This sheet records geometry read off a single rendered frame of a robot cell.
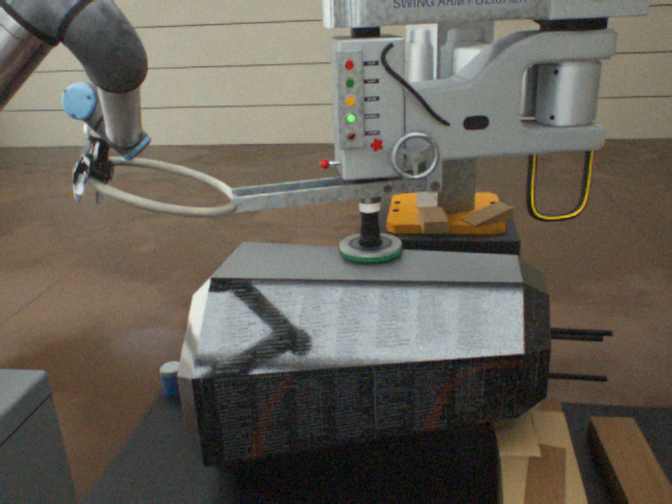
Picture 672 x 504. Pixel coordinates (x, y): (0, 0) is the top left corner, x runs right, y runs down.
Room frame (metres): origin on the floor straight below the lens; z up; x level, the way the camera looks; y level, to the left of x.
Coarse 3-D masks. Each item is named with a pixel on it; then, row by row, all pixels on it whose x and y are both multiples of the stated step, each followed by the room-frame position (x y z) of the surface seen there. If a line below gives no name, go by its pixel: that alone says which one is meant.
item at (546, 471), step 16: (528, 416) 1.83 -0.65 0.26; (496, 432) 1.75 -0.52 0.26; (512, 432) 1.75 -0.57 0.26; (528, 432) 1.75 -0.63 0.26; (512, 448) 1.67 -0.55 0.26; (528, 448) 1.67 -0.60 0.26; (544, 448) 1.67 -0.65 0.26; (560, 448) 1.66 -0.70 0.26; (544, 464) 1.59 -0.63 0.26; (560, 464) 1.59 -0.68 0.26; (528, 480) 1.52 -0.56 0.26; (544, 480) 1.52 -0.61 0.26; (560, 480) 1.52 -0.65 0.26; (528, 496) 1.46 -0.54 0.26; (544, 496) 1.45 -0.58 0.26; (560, 496) 1.45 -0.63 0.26
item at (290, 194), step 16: (240, 192) 2.03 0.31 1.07; (256, 192) 2.03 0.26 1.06; (272, 192) 2.04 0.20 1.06; (288, 192) 1.93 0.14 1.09; (304, 192) 1.94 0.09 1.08; (320, 192) 1.94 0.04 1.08; (336, 192) 1.95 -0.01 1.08; (352, 192) 1.95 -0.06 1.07; (368, 192) 1.96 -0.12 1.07; (384, 192) 1.96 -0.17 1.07; (400, 192) 1.97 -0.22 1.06; (416, 192) 1.97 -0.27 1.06; (240, 208) 1.92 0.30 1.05; (256, 208) 1.92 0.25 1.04; (272, 208) 1.93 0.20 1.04
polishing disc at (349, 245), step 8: (344, 240) 2.06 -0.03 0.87; (352, 240) 2.05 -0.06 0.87; (384, 240) 2.04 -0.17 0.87; (392, 240) 2.04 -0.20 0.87; (344, 248) 1.98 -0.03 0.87; (352, 248) 1.98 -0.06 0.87; (360, 248) 1.97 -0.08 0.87; (368, 248) 1.97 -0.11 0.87; (376, 248) 1.97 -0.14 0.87; (384, 248) 1.96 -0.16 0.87; (392, 248) 1.96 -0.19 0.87; (360, 256) 1.92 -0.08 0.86; (368, 256) 1.92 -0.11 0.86; (376, 256) 1.92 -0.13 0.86
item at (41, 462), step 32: (0, 384) 1.26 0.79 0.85; (32, 384) 1.25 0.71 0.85; (0, 416) 1.13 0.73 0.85; (32, 416) 1.22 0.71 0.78; (0, 448) 1.11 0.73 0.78; (32, 448) 1.20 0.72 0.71; (64, 448) 1.30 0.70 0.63; (0, 480) 1.08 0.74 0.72; (32, 480) 1.17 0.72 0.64; (64, 480) 1.27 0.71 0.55
